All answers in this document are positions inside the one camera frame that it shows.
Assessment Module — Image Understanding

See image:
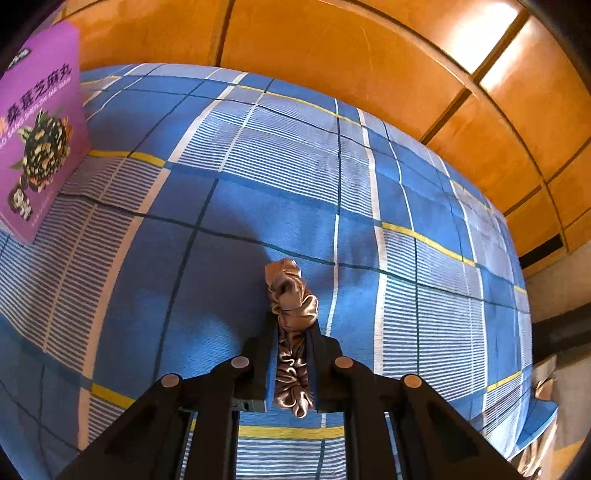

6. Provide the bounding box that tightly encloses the blue plaid bedsheet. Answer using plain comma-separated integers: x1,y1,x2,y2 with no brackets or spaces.
1,63,558,479

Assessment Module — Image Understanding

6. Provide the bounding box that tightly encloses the brown satin scrunchie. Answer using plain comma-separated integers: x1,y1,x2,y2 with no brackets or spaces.
264,258,318,419

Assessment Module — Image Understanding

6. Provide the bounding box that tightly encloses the purple snack carton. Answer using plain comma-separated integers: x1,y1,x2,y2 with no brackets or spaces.
1,21,90,243

